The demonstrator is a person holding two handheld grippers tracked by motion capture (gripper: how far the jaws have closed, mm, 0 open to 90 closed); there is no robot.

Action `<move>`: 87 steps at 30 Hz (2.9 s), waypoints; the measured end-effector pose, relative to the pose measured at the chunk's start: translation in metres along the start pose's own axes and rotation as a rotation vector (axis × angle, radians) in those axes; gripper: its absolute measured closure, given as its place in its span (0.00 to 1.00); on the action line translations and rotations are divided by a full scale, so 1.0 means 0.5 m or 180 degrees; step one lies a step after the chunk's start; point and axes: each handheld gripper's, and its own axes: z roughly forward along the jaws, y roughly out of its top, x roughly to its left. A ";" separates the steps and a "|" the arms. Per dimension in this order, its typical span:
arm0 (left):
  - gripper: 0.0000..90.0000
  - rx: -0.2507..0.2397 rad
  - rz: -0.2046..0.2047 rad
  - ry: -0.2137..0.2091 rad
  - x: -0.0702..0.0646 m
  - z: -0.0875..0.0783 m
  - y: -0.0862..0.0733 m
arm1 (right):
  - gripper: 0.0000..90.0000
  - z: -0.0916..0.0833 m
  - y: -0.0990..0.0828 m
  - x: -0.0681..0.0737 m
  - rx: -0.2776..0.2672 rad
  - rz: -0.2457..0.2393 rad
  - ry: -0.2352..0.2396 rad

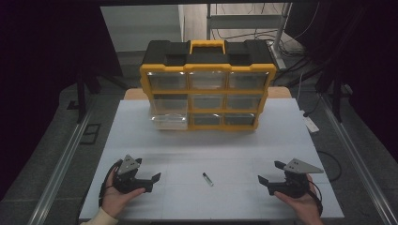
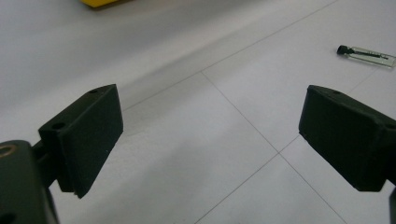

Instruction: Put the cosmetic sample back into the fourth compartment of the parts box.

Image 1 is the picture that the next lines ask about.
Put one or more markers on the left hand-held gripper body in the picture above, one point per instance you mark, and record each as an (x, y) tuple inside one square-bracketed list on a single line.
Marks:
[(126, 182)]

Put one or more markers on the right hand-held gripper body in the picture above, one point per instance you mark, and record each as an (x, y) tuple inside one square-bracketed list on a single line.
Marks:
[(292, 184)]

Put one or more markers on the pulled-out clear plastic drawer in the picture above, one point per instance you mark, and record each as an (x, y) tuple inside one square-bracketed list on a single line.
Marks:
[(170, 122)]

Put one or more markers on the small glass vial black cap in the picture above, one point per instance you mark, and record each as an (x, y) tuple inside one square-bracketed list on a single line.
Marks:
[(207, 179)]

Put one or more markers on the yellow black drawer organizer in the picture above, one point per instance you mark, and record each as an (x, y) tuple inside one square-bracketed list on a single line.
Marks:
[(206, 56)]

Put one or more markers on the person's right hand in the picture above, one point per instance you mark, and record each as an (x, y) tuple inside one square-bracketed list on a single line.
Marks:
[(300, 203)]

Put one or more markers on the person's left hand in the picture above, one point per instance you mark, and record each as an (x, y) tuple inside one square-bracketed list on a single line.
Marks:
[(115, 200)]

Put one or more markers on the white power strip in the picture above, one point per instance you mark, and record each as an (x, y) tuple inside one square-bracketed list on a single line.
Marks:
[(310, 123)]

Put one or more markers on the black stand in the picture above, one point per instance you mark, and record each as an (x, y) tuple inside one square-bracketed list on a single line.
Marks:
[(82, 93), (336, 93)]

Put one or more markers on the set of clear organizer drawers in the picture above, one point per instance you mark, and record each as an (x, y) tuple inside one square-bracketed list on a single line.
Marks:
[(208, 82)]

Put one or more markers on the dark curtain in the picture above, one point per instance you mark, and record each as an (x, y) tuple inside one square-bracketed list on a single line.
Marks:
[(47, 78), (363, 62)]

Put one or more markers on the grey metal stand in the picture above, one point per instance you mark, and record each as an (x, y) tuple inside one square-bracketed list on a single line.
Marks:
[(278, 37)]

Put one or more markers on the aluminium rail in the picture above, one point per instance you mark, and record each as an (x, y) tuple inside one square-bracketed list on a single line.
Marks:
[(359, 162), (59, 168)]

